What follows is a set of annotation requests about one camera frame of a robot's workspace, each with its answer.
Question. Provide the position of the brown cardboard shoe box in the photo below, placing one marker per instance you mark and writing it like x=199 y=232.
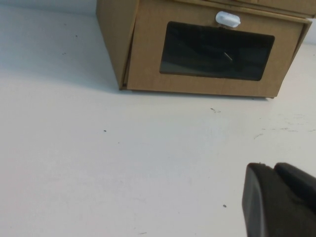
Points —
x=145 y=61

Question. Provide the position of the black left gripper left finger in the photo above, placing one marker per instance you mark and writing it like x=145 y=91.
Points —
x=264 y=202

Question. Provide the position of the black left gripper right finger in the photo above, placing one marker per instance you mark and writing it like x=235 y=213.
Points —
x=303 y=202

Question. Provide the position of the white plastic latch knob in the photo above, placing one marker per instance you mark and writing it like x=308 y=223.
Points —
x=227 y=18

